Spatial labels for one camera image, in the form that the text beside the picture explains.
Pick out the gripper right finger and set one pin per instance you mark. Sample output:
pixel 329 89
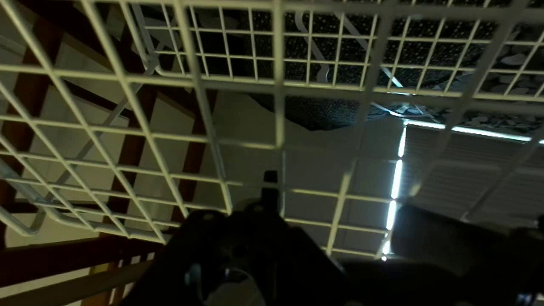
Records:
pixel 450 242

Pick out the white window blind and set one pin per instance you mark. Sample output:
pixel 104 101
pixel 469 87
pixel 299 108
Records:
pixel 467 161

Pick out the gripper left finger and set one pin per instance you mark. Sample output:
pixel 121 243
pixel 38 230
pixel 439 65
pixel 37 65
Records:
pixel 255 246

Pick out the brown wooden frame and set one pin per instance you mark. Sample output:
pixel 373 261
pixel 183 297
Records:
pixel 29 255

